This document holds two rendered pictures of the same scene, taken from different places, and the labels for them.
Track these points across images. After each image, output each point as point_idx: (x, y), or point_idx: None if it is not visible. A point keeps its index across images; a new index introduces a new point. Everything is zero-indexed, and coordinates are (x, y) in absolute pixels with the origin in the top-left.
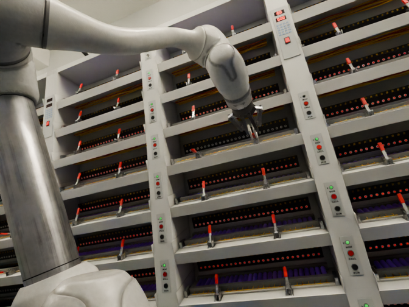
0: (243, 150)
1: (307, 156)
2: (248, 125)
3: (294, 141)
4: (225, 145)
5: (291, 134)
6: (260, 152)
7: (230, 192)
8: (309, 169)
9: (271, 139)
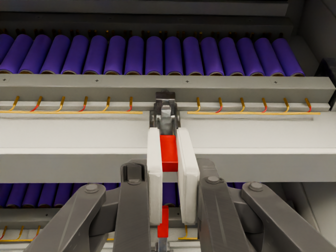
0: (92, 161)
1: (320, 189)
2: (154, 176)
3: (327, 171)
4: (15, 2)
5: (317, 109)
6: (170, 178)
7: (36, 228)
8: (302, 212)
9: (230, 106)
